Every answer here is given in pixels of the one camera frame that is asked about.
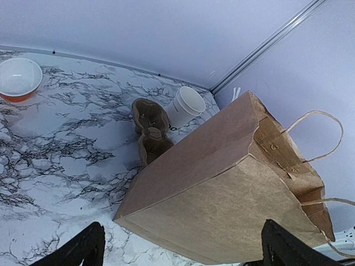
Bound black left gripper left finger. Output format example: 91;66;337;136
33;222;105;266

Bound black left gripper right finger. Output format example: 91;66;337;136
261;219;342;266

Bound brown paper bag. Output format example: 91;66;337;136
114;91;335;264

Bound stacked cardboard cup carriers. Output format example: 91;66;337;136
131;98;174;167

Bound white wrapped straw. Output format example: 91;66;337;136
232;87;241;101

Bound stack of white paper cups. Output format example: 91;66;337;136
164;86;206;131

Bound orange white bowl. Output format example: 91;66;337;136
1;58;43;103

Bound right aluminium frame post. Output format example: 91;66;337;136
210;0;325;95

